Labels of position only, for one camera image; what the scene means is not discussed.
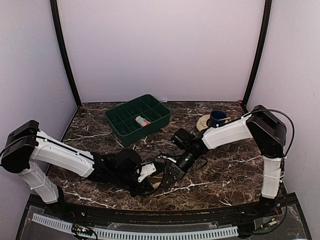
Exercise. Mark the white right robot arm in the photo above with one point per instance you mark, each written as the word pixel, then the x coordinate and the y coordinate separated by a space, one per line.
pixel 261 125

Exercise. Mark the black right frame post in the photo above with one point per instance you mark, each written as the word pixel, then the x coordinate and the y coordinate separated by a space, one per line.
pixel 258 54

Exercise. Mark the black left frame post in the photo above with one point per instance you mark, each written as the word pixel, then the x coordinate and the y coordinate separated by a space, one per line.
pixel 63 51

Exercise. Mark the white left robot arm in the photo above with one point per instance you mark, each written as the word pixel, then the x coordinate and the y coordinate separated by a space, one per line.
pixel 28 145

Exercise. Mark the blue mug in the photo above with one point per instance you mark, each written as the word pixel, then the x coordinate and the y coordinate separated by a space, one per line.
pixel 217 118

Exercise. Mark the white slotted cable duct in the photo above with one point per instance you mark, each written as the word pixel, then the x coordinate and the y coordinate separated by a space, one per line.
pixel 98 233

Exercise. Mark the beige sock with olive toe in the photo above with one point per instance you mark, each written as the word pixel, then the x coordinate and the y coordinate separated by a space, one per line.
pixel 156 180

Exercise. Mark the pink patterned sock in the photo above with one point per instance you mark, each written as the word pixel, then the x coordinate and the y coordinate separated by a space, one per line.
pixel 142 121

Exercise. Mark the green compartment tray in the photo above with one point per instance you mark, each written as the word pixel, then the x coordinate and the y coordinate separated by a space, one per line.
pixel 122 118

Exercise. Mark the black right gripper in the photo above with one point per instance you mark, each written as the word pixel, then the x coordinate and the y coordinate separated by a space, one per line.
pixel 177 171

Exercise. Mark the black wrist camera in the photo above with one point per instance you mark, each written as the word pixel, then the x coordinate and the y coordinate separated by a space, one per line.
pixel 128 160
pixel 182 139

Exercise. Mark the cream saucer plate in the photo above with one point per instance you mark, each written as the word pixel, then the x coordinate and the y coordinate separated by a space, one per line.
pixel 201 123

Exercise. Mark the black front rail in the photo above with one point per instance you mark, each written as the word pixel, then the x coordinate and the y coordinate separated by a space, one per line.
pixel 248 211

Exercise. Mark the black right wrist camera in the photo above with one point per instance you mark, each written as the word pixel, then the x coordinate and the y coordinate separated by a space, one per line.
pixel 182 139

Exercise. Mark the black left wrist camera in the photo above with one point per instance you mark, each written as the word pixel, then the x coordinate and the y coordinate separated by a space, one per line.
pixel 128 160

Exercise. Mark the black frame post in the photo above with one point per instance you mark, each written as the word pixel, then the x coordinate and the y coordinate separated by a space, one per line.
pixel 63 51
pixel 258 54

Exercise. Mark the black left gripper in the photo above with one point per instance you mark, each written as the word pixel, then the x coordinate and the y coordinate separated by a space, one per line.
pixel 146 186

